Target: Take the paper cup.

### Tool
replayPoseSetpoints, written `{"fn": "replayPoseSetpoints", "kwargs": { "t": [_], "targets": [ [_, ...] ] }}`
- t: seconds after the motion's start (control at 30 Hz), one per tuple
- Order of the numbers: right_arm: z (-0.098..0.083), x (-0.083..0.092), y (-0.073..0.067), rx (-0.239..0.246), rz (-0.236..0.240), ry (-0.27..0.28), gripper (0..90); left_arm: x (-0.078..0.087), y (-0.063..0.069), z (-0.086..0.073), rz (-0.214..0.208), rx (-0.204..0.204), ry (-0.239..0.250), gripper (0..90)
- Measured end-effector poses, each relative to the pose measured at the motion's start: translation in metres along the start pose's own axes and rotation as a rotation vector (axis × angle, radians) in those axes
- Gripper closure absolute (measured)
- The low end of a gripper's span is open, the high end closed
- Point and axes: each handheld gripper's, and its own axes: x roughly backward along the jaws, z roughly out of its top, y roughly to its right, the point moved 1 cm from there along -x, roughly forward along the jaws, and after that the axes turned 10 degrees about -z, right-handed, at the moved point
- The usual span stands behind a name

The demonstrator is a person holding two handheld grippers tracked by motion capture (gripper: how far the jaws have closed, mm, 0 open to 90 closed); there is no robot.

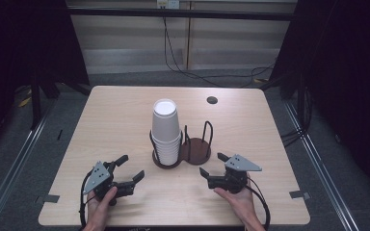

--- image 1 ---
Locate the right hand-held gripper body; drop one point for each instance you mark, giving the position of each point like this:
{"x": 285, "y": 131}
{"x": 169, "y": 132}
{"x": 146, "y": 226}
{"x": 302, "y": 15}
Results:
{"x": 234, "y": 179}

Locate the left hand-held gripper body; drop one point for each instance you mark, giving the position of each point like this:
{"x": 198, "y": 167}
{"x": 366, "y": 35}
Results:
{"x": 100, "y": 179}

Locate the dark double cup holder rack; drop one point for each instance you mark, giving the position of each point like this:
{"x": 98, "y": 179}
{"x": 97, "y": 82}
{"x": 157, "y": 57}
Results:
{"x": 197, "y": 152}

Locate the white paper cup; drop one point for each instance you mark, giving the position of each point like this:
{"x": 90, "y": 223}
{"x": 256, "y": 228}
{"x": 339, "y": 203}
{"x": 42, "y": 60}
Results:
{"x": 165, "y": 122}

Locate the person's right hand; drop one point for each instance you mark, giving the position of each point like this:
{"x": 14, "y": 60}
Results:
{"x": 242, "y": 203}

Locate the person's left hand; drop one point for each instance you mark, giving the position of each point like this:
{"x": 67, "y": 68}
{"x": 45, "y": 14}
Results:
{"x": 97, "y": 211}

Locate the grey tape piece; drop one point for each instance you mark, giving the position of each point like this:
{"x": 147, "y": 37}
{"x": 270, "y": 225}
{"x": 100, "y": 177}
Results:
{"x": 299, "y": 194}
{"x": 47, "y": 199}

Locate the round black table grommet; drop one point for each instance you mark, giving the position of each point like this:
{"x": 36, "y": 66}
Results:
{"x": 212, "y": 100}

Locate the small black tape strip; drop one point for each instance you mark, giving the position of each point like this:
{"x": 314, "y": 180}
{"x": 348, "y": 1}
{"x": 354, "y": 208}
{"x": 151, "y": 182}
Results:
{"x": 59, "y": 134}

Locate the black metal stand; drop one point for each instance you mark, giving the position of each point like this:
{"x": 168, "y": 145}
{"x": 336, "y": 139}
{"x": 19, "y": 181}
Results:
{"x": 36, "y": 102}

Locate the yellow floor tape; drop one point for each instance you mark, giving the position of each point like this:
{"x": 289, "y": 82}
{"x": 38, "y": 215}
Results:
{"x": 24, "y": 102}

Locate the black curtain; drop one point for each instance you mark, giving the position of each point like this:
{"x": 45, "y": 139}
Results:
{"x": 350, "y": 80}
{"x": 19, "y": 48}

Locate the black horizontal bar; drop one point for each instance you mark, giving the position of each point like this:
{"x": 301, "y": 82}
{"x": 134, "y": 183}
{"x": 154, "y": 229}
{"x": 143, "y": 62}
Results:
{"x": 179, "y": 14}

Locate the white power outlet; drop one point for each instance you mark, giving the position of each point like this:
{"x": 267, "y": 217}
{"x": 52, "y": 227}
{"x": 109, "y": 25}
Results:
{"x": 168, "y": 4}

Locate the metal floor rail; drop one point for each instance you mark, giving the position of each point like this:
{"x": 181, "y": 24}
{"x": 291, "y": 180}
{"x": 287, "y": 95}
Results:
{"x": 16, "y": 170}
{"x": 321, "y": 166}

